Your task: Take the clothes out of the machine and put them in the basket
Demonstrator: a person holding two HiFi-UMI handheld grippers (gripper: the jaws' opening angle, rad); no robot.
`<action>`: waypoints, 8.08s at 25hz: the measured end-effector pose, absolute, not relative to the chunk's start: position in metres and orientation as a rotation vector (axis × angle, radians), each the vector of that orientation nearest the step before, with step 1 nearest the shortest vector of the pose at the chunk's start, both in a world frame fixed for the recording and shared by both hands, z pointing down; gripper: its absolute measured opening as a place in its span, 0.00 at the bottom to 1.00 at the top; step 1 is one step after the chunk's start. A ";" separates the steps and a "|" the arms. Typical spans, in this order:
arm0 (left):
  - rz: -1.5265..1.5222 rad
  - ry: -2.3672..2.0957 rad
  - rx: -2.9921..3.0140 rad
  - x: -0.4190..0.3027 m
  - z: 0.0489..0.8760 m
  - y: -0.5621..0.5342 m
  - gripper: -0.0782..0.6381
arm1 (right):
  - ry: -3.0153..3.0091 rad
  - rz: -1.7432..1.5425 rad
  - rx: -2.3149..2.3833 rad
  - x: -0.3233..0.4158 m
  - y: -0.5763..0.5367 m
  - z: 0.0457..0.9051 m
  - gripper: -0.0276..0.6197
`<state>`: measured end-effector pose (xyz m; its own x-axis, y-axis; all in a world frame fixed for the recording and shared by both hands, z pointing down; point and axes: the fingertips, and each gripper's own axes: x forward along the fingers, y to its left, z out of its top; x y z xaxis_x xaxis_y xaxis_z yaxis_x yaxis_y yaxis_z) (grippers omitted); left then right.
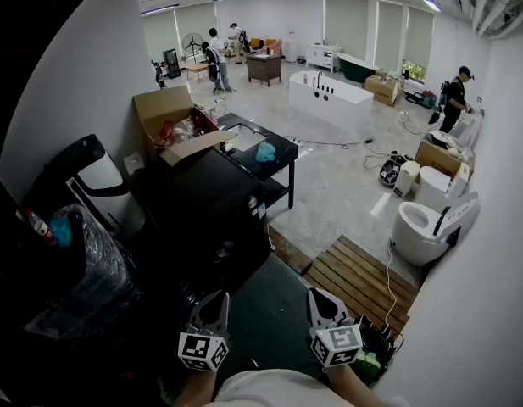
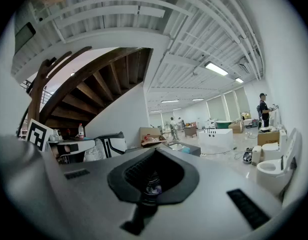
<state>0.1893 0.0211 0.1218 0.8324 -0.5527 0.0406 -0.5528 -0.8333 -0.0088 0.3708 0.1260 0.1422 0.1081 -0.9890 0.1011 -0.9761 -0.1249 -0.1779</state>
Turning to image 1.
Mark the orange and pink sofa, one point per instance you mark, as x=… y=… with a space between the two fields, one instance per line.
x=267 y=45

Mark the black standing fan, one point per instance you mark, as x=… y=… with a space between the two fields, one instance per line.
x=192 y=42

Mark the small white box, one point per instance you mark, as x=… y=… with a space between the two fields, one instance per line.
x=134 y=163

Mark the clear bottle with red label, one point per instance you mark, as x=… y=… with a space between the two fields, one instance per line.
x=40 y=227

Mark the person's right forearm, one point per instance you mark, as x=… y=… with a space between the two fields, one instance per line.
x=348 y=382

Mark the white ceramic fixture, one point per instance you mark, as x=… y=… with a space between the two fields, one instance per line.
x=432 y=185

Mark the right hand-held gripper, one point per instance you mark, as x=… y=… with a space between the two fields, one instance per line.
x=335 y=341

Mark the dark green bathtub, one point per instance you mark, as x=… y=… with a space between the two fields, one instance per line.
x=354 y=69

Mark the person's white shirt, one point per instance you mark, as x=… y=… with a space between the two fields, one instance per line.
x=278 y=390

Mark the white toilet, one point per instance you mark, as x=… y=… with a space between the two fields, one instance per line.
x=418 y=235

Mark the large open cardboard box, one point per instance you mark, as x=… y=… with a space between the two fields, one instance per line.
x=159 y=106

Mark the plain cardboard box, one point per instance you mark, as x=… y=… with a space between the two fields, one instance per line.
x=439 y=158

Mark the white sink basin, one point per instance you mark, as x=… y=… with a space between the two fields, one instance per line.
x=246 y=137

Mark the white bathtub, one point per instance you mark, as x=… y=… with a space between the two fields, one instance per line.
x=329 y=98

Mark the black table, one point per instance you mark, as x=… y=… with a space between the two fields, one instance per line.
x=278 y=151

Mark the white pedal bin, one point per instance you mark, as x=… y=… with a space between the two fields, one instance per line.
x=407 y=176

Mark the white water dispenser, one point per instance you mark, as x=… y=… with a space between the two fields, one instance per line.
x=290 y=49

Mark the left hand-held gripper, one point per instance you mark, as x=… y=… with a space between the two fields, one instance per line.
x=204 y=350

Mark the black washing machine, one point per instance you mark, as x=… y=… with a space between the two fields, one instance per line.
x=201 y=210

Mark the black round tray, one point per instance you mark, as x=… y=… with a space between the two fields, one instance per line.
x=387 y=173

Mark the black and green power device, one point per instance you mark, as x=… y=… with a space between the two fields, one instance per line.
x=367 y=360

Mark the printed cardboard box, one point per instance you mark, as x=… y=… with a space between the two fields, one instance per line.
x=382 y=89

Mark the wooden slat platform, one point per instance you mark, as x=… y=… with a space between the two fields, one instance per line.
x=358 y=278

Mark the ceiling strip light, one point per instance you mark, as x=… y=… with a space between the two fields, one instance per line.
x=431 y=4
x=159 y=9

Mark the pink bottle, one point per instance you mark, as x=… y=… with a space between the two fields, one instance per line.
x=212 y=116

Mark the turquoise cloth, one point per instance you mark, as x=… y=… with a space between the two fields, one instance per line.
x=265 y=153
x=61 y=232

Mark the black and white tower appliance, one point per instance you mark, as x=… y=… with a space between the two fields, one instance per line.
x=96 y=176

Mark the low wooden table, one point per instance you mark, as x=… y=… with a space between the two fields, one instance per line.
x=196 y=68

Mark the black glass-door fridge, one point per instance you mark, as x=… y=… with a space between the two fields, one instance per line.
x=172 y=63

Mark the brown wooden desk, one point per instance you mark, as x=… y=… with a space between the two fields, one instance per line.
x=264 y=69

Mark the plastic-wrapped black appliance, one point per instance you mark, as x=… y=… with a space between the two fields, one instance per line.
x=96 y=286

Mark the person's left forearm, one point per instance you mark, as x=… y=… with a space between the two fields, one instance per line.
x=193 y=386

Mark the white cabinet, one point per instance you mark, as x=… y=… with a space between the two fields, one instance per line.
x=322 y=57

